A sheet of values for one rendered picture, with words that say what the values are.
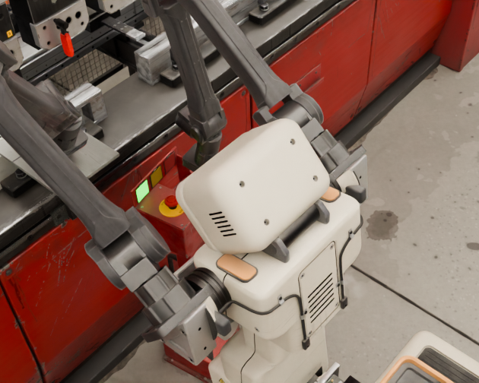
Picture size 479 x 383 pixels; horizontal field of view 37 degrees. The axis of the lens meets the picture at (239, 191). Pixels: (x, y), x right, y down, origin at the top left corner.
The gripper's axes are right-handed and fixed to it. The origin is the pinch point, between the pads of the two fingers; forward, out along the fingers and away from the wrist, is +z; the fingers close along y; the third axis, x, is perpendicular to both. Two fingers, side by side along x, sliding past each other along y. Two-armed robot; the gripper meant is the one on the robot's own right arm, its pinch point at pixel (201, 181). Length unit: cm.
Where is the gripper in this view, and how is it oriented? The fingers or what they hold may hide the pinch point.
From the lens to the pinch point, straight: 191.0
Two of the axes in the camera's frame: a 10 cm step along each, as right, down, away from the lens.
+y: -8.4, -5.1, 2.0
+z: -1.7, 5.8, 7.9
